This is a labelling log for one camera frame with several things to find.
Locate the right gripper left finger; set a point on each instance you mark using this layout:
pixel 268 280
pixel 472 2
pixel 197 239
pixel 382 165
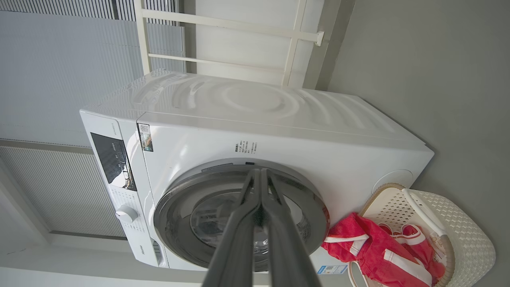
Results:
pixel 239 247

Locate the red and white garment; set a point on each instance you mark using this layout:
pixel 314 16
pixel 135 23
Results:
pixel 370 247

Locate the blue energy label sticker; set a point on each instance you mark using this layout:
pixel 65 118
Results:
pixel 332 269

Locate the black round glass washer door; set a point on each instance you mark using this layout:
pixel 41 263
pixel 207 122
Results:
pixel 179 215

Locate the white metal rack frame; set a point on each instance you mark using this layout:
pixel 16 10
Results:
pixel 231 24

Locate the white front-load washing machine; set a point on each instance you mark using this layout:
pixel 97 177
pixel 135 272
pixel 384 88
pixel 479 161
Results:
pixel 279 127

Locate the white pleated window blind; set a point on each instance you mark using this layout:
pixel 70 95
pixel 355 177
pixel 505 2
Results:
pixel 59 71
pixel 59 187

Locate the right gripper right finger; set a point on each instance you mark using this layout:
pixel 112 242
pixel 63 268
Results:
pixel 289 251

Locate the cream perforated laundry basket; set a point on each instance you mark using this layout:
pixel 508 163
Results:
pixel 462 235

